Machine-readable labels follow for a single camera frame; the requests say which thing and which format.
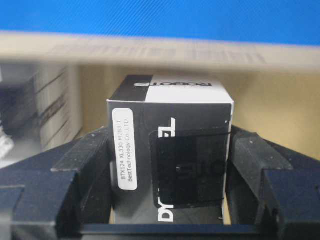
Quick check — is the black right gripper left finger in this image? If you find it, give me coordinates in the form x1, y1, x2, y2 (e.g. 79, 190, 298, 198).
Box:
0, 127, 112, 240

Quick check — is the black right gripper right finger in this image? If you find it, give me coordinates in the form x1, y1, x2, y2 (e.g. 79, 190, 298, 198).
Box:
226, 126, 320, 240

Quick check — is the black white Dynamixel box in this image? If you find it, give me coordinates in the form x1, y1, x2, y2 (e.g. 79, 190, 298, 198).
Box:
107, 75, 234, 224

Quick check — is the black white box in carton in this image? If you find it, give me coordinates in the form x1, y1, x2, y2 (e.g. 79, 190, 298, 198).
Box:
0, 62, 83, 151

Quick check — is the brown cardboard box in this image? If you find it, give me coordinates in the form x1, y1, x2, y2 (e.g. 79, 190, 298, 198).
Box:
0, 31, 320, 158

